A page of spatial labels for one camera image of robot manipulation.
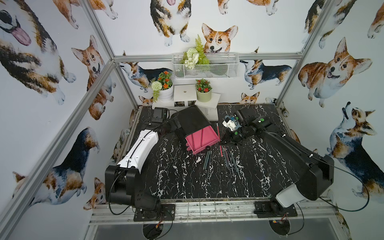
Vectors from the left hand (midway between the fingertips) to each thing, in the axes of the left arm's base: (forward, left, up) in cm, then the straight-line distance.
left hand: (174, 122), depth 87 cm
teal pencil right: (-18, -35, -18) cm, 43 cm away
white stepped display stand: (+20, -6, +2) cm, 21 cm away
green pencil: (-16, -19, -18) cm, 31 cm away
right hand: (-16, -24, +4) cm, 29 cm away
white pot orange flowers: (+21, +8, +8) cm, 24 cm away
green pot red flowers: (+20, -17, +6) cm, 27 cm away
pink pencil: (-6, -25, +3) cm, 25 cm away
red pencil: (-9, -28, -18) cm, 34 cm away
